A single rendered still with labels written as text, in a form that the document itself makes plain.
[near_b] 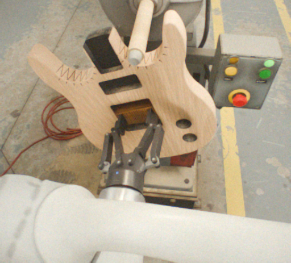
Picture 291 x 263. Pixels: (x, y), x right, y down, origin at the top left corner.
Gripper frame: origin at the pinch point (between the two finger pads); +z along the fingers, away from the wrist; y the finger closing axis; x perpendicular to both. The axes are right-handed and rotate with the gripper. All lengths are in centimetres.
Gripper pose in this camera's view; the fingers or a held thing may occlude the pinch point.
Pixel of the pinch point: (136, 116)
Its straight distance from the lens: 68.6
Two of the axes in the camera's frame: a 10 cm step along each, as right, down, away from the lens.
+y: 9.2, -1.7, -3.5
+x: -3.7, -6.4, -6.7
